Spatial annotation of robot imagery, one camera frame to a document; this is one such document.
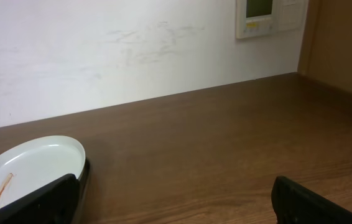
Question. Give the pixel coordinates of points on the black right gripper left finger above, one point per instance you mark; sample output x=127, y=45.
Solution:
x=55, y=202

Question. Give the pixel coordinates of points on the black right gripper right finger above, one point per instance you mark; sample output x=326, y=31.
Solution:
x=294, y=204

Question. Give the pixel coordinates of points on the pale green stained plate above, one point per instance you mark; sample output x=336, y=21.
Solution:
x=36, y=163

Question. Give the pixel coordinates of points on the brown serving tray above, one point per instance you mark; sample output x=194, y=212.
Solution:
x=84, y=181

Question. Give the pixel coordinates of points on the white wall control panel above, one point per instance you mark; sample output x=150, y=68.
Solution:
x=255, y=18

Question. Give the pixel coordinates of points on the white wall switch plate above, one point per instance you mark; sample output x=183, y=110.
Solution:
x=290, y=14

